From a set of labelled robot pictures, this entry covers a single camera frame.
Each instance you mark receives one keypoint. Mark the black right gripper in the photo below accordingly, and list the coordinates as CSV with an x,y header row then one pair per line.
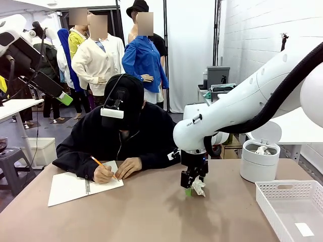
x,y
194,161

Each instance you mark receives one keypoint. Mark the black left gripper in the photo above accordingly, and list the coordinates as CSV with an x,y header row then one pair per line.
x,y
21,60

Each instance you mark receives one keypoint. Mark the white paper ball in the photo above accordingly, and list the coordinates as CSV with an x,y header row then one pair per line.
x,y
262,150
198,187

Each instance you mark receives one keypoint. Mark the white paper sheet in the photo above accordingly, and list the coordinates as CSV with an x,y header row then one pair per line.
x,y
111,165

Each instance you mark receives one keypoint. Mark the orange pencil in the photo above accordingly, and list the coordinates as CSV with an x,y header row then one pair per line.
x,y
96,160

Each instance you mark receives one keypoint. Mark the white spiral notebook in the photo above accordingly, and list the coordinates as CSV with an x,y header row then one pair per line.
x,y
68,189

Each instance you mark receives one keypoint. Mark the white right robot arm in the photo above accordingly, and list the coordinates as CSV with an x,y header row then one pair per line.
x,y
252,100

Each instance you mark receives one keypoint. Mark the person's right forearm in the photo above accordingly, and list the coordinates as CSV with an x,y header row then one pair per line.
x,y
73,166

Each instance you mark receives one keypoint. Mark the person's left forearm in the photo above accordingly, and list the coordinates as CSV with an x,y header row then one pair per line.
x,y
159,160

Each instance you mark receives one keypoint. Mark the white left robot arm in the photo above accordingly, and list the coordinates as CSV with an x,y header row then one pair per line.
x,y
15,25

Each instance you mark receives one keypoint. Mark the person's left hand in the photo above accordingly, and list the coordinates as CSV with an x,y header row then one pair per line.
x,y
130,167

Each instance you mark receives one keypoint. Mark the person's right hand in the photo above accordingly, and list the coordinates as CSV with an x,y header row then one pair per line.
x,y
103,175

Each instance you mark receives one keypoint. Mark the background person dark-haired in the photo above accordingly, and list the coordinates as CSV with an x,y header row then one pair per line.
x,y
48,60

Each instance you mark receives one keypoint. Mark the mannequin in white coat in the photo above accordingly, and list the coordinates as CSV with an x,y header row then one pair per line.
x,y
62,68

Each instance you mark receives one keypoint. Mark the white desk with leg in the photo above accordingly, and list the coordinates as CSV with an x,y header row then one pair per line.
x,y
17,108

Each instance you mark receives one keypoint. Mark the background person dark trousers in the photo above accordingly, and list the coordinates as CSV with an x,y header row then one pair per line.
x,y
26,116

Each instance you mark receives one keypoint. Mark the yellow object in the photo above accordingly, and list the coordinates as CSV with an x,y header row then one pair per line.
x,y
2,85

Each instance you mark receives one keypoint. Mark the low wooden shelf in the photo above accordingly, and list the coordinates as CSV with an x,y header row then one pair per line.
x,y
230,151

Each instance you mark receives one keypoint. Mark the long blue garment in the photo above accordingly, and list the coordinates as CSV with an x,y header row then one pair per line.
x,y
64,43

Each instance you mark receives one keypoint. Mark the mannequin in yellow jacket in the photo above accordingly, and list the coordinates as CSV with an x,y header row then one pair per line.
x,y
74,41

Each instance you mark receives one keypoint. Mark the mannequin in cream cardigan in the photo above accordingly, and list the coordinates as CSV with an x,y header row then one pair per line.
x,y
96,60

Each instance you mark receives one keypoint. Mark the white round trash bin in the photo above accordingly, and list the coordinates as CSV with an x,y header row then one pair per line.
x,y
257,169

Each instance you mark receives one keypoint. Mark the person's black jacket torso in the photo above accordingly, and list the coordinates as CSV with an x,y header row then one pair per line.
x,y
151,131

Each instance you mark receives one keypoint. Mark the white storage box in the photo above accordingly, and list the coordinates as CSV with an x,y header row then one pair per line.
x,y
46,151

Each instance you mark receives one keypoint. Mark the glass bowl red liquid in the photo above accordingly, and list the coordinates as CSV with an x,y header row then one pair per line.
x,y
3,145

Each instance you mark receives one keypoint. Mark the grey plastic stool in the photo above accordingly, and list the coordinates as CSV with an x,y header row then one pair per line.
x,y
10,157

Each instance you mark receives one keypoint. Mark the teal cloth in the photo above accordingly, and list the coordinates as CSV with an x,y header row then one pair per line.
x,y
207,95

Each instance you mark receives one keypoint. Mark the small white side table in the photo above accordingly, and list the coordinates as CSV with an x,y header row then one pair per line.
x,y
202,94

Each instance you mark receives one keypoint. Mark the white perforated plastic basket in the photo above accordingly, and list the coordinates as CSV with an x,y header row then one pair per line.
x,y
277,201

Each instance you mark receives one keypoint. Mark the white trash bin lid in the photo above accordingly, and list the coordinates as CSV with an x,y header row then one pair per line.
x,y
272,131

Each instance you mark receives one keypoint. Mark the grey tray with green item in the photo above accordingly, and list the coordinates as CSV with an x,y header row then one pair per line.
x,y
223,88

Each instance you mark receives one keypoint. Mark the black baseball cap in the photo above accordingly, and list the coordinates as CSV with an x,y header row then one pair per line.
x,y
133,100

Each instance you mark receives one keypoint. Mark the small white bottle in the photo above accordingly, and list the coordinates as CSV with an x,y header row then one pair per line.
x,y
205,78

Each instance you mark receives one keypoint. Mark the small black dispenser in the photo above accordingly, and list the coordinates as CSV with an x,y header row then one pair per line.
x,y
223,80

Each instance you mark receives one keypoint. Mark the grey box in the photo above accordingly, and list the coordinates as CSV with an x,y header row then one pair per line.
x,y
218,75

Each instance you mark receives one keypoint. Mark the large white table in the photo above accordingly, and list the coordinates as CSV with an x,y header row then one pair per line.
x,y
290,131

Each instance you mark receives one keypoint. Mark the mannequin in blue shirt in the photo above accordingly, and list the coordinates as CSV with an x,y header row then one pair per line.
x,y
143,55

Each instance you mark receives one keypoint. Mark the black backdrop stand pole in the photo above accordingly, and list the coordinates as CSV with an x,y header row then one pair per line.
x,y
165,63
215,37

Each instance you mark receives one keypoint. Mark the flat white paper slip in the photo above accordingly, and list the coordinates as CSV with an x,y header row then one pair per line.
x,y
304,229

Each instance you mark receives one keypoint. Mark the black bucket hat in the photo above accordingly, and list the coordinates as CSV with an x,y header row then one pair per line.
x,y
137,7

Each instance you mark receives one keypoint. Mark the mannequin in black shirt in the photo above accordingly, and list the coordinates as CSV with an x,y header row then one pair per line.
x,y
159,43

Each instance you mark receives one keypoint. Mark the white backdrop curtain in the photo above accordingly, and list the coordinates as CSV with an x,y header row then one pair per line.
x,y
186,50

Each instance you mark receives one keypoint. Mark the black light stand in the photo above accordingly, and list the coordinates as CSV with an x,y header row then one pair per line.
x,y
284,43

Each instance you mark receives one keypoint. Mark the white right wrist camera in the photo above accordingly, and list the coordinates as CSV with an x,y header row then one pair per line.
x,y
171,156

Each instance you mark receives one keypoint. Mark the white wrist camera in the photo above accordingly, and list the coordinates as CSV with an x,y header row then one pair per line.
x,y
32,33
171,156

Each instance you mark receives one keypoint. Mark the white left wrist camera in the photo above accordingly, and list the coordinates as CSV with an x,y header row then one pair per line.
x,y
32,33

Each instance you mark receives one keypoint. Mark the white head-mounted camera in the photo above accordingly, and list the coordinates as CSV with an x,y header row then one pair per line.
x,y
112,113

